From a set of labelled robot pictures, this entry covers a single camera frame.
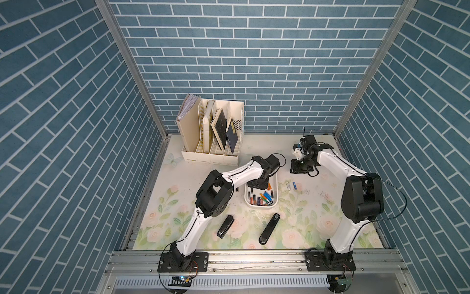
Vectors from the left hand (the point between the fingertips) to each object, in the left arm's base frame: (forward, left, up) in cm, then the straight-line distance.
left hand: (262, 188), depth 94 cm
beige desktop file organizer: (+25, +28, +18) cm, 41 cm away
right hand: (+7, -17, +7) cm, 19 cm away
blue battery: (+1, -18, -1) cm, 18 cm away
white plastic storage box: (-6, +2, -1) cm, 6 cm away
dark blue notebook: (+31, +17, +7) cm, 36 cm away
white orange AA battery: (+2, -14, -1) cm, 14 cm away
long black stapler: (-21, -1, +1) cm, 21 cm away
